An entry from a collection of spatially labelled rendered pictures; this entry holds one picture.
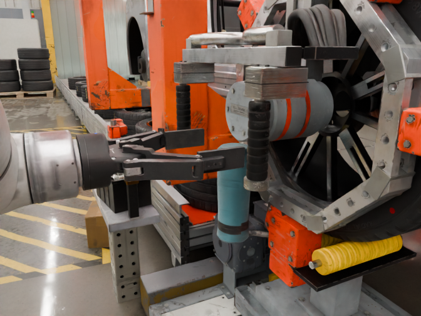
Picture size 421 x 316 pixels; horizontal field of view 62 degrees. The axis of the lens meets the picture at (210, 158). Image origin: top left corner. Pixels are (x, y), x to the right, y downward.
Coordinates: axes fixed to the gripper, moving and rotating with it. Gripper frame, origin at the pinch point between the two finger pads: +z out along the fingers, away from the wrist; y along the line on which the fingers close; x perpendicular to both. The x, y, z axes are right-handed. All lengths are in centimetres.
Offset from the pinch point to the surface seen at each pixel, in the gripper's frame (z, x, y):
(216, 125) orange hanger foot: 33, -12, -66
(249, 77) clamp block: 6.5, 10.3, -1.0
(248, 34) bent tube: 9.6, 17.0, -6.9
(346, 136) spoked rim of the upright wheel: 39.0, -4.6, -10.6
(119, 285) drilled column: -5, -75, -77
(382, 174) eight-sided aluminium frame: 28.2, -6.2, 8.4
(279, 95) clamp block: 10.1, 7.6, 2.3
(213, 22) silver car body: 72, 31, -150
